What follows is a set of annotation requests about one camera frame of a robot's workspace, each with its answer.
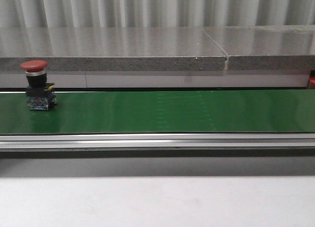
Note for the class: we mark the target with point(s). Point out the grey stone slab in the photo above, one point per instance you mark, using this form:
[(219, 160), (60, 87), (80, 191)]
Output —
[(271, 48), (111, 49)]

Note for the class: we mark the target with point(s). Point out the grey stone slab left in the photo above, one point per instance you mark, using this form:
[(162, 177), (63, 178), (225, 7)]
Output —
[(111, 49)]

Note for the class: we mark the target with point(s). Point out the white panel under slab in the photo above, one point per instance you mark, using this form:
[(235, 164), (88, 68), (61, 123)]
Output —
[(145, 81)]

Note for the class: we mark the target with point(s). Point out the aluminium conveyor side rail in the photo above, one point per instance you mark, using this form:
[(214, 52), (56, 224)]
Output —
[(156, 142)]

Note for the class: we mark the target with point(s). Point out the grey stone slab right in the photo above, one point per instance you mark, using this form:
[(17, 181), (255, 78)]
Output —
[(271, 48)]

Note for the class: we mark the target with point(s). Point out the green conveyor belt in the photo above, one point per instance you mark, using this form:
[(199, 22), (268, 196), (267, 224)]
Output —
[(163, 111)]

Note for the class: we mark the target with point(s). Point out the white pleated curtain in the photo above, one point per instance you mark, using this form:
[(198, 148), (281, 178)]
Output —
[(155, 13)]

